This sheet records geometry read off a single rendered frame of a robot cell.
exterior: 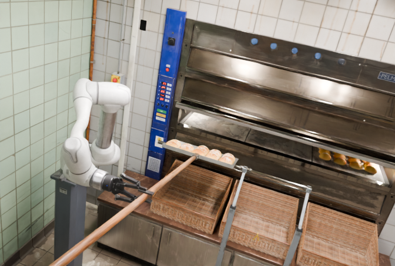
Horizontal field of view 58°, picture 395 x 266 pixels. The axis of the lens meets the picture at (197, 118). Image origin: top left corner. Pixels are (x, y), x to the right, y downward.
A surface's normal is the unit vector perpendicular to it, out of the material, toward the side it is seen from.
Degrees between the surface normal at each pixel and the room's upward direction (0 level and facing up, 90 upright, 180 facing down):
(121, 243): 90
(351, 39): 90
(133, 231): 90
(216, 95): 70
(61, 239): 90
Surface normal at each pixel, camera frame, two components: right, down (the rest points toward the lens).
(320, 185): -0.24, 0.04
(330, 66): -0.30, 0.32
